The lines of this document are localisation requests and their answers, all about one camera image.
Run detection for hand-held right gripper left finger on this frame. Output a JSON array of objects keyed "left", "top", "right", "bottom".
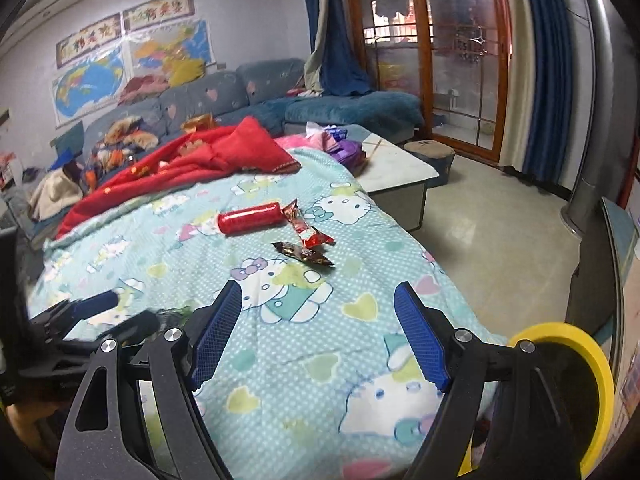
[{"left": 54, "top": 280, "right": 244, "bottom": 480}]

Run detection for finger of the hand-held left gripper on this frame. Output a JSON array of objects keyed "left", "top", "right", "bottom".
[
  {"left": 54, "top": 309, "right": 162, "bottom": 362},
  {"left": 31, "top": 290, "right": 121, "bottom": 337}
]

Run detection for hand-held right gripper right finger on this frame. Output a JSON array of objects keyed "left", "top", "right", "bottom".
[{"left": 393, "top": 281, "right": 586, "bottom": 480}]

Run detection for black and green snack packet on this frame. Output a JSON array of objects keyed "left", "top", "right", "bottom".
[{"left": 155, "top": 307, "right": 193, "bottom": 325}]

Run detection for brown snack wrapper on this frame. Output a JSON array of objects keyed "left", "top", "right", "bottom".
[{"left": 271, "top": 241, "right": 336, "bottom": 267}]

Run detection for red cylindrical tube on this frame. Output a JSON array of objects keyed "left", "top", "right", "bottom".
[{"left": 216, "top": 201, "right": 285, "bottom": 237}]

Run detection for red snack wrapper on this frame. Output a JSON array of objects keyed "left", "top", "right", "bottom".
[{"left": 284, "top": 199, "right": 337, "bottom": 250}]

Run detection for yellow rimmed bin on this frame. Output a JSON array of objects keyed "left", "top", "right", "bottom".
[{"left": 457, "top": 322, "right": 615, "bottom": 480}]

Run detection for cartoon cat printed blanket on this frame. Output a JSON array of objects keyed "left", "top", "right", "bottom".
[{"left": 27, "top": 147, "right": 508, "bottom": 480}]

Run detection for beige cloth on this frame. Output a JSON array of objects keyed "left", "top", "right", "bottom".
[{"left": 27, "top": 167, "right": 86, "bottom": 221}]

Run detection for red blanket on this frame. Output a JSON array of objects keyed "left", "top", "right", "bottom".
[{"left": 55, "top": 116, "right": 302, "bottom": 241}]

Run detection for pile of colourful clothes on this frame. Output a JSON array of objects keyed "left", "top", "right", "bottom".
[{"left": 90, "top": 115, "right": 166, "bottom": 171}]

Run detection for white top coffee table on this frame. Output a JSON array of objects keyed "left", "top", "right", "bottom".
[{"left": 305, "top": 122, "right": 441, "bottom": 233}]

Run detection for round grey stool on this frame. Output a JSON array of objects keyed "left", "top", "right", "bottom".
[{"left": 404, "top": 139, "right": 457, "bottom": 181}]

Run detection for dark cabinet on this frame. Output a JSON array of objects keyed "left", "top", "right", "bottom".
[{"left": 565, "top": 197, "right": 640, "bottom": 341}]

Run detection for purple bags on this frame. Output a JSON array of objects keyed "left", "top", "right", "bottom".
[{"left": 325, "top": 127, "right": 366, "bottom": 168}]

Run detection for world map poster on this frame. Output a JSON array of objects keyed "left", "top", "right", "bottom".
[{"left": 51, "top": 47, "right": 127, "bottom": 128}]

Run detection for red and pink cloth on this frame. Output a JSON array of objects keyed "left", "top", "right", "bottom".
[{"left": 117, "top": 74, "right": 171, "bottom": 106}]

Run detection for blue grey sofa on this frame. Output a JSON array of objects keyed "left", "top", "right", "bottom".
[{"left": 30, "top": 57, "right": 426, "bottom": 221}]

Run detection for long beige curtain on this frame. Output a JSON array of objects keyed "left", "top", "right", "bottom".
[{"left": 500, "top": 0, "right": 531, "bottom": 171}]

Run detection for country map poster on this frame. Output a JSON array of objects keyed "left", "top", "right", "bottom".
[{"left": 122, "top": 19, "right": 216, "bottom": 92}]

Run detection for long calligraphy scroll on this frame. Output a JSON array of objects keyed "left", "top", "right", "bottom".
[
  {"left": 55, "top": 12, "right": 122, "bottom": 70},
  {"left": 123, "top": 0, "right": 195, "bottom": 32}
]

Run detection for short beige curtain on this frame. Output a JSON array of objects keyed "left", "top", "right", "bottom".
[{"left": 302, "top": 50, "right": 326, "bottom": 93}]

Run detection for grey tower air conditioner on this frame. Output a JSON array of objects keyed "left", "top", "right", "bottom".
[{"left": 559, "top": 0, "right": 640, "bottom": 236}]

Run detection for wooden framed glass door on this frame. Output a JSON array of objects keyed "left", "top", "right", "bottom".
[{"left": 345, "top": 0, "right": 516, "bottom": 163}]

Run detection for long blue curtain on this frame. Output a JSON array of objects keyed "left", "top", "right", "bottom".
[{"left": 517, "top": 0, "right": 576, "bottom": 191}]

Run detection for short blue curtain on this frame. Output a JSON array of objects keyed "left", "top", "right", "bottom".
[{"left": 300, "top": 0, "right": 371, "bottom": 98}]

